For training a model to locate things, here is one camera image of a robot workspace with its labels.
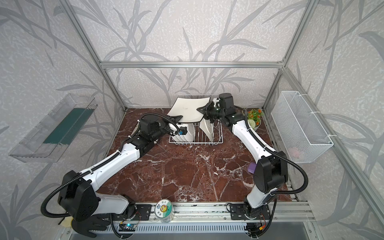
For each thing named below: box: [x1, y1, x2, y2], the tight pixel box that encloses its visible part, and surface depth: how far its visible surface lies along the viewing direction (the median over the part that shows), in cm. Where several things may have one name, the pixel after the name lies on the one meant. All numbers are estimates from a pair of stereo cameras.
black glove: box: [71, 214, 111, 238], surface depth 70 cm
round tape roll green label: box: [154, 199, 175, 223], surface depth 69 cm
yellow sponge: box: [60, 216, 74, 228], surface depth 71 cm
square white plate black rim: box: [166, 97, 211, 123], surface depth 82 cm
